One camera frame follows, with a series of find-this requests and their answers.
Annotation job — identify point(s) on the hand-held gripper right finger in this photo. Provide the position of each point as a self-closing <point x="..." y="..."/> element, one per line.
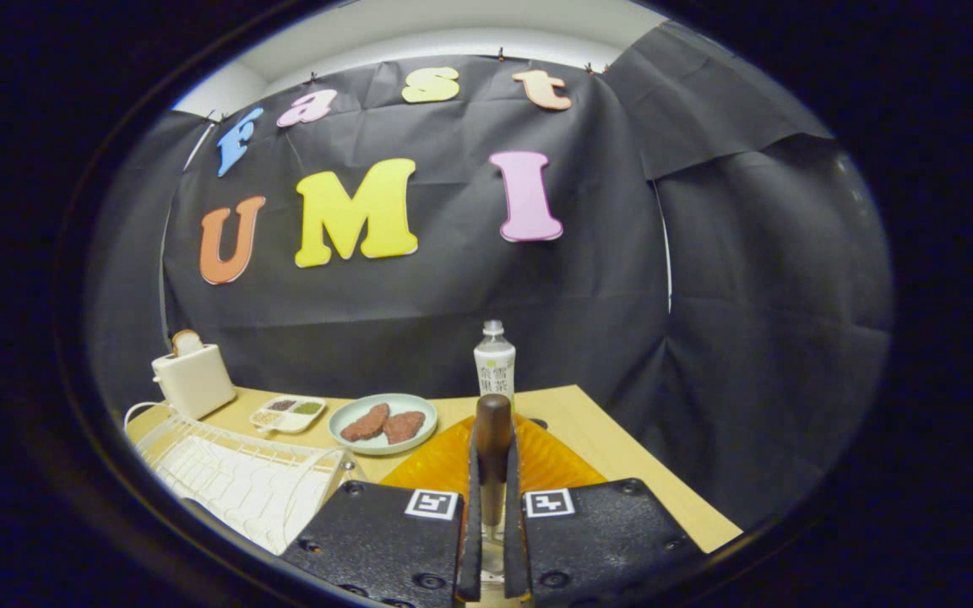
<point x="596" y="540"/>

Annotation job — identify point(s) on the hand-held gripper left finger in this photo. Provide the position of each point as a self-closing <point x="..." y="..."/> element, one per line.
<point x="377" y="540"/>

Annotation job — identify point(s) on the clear cutlery basket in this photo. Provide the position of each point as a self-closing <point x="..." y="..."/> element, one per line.
<point x="493" y="566"/>

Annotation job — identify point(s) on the pale green serving dish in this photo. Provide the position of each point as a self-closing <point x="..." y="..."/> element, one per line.
<point x="402" y="400"/>

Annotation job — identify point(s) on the brown meat patty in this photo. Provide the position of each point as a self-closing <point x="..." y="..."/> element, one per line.
<point x="365" y="422"/>
<point x="404" y="426"/>

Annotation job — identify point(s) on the white divided condiment tray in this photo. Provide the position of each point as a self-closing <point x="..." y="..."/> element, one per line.
<point x="288" y="423"/>

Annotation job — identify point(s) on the green drink bottle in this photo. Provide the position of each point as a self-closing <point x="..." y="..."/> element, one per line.
<point x="495" y="371"/>

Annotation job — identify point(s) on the white toaster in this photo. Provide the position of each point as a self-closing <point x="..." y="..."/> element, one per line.
<point x="195" y="380"/>

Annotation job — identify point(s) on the black backdrop cloth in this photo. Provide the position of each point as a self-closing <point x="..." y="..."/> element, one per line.
<point x="453" y="287"/>

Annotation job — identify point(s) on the toasted bread slice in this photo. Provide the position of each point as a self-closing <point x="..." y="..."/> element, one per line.
<point x="187" y="342"/>

